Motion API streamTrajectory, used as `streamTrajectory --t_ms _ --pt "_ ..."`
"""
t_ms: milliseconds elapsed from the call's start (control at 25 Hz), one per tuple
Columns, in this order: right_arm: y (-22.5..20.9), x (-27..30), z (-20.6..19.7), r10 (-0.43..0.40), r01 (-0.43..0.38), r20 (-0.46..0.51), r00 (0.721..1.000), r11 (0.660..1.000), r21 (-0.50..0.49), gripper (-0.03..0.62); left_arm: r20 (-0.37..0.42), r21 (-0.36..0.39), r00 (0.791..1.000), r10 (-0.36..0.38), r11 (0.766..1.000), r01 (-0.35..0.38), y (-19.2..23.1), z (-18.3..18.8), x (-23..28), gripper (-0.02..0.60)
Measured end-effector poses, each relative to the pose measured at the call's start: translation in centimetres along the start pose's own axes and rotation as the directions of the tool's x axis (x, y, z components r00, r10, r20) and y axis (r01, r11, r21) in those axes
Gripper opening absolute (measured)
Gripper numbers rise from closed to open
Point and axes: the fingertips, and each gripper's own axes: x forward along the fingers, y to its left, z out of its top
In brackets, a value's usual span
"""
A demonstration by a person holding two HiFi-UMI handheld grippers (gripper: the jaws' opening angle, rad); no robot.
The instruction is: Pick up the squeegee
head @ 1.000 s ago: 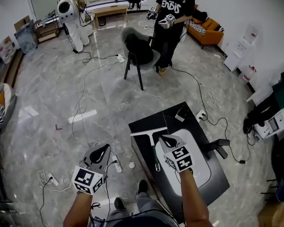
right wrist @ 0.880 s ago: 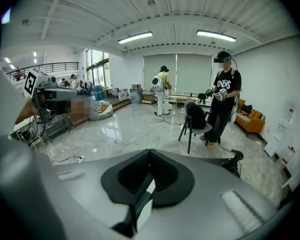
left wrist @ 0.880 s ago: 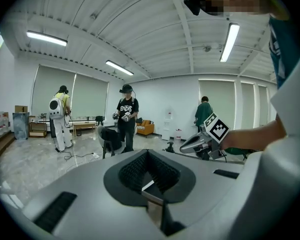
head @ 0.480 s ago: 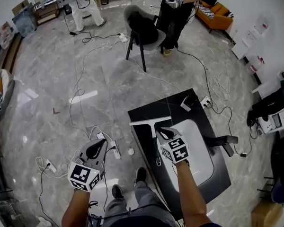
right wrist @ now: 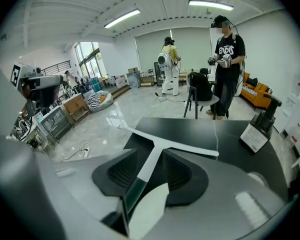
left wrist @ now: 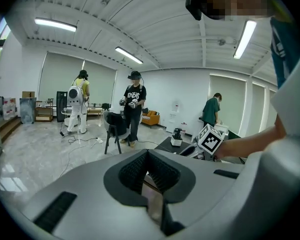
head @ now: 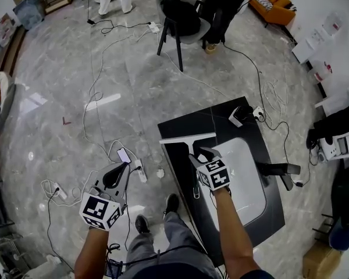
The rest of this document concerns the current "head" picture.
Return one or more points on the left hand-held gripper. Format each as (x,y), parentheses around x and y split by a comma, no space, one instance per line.
(96,209)

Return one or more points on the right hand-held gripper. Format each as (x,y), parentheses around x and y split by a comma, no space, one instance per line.
(214,174)

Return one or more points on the white squeegee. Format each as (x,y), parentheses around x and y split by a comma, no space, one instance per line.
(189,137)

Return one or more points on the person's right forearm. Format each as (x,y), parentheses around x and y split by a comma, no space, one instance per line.
(232,231)

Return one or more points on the person's left forearm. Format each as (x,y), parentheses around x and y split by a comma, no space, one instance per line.
(90,251)

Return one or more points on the smartphone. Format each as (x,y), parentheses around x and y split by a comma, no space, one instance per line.
(124,155)

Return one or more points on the white power strip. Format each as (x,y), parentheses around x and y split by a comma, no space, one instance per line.
(154,27)
(60,191)
(141,171)

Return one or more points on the black sink cabinet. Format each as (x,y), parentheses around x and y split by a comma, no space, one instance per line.
(177,132)

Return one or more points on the white sink basin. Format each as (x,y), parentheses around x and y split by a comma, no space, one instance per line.
(244,185)

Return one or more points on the white and black box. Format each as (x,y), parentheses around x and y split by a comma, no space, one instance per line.
(238,115)

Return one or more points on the person's right black shoe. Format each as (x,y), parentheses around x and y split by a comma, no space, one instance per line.
(172,203)

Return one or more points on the person's black shoe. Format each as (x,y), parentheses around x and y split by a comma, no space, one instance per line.
(172,203)
(142,224)

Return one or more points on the person's left black shoe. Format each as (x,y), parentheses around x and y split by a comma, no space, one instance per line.
(142,224)

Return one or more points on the white square power socket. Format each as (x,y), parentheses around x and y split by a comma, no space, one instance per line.
(258,112)

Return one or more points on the black faucet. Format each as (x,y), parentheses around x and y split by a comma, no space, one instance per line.
(276,168)

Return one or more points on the person's grey trousers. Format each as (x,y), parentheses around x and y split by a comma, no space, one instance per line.
(168,251)

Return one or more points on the grey chair with black legs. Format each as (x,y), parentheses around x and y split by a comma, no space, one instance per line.
(192,35)

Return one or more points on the white device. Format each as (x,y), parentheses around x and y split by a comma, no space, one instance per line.
(340,145)

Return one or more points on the black jacket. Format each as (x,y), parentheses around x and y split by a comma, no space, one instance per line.
(180,13)

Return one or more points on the cardboard box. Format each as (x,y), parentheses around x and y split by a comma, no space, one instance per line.
(320,260)

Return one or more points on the blue round stool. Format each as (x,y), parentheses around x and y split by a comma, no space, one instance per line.
(341,237)

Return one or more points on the striped cushion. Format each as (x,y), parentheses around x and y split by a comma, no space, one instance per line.
(264,2)

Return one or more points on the orange sofa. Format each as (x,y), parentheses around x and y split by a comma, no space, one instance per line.
(279,9)

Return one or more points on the framed grey picture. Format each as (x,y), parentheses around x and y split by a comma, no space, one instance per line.
(29,12)

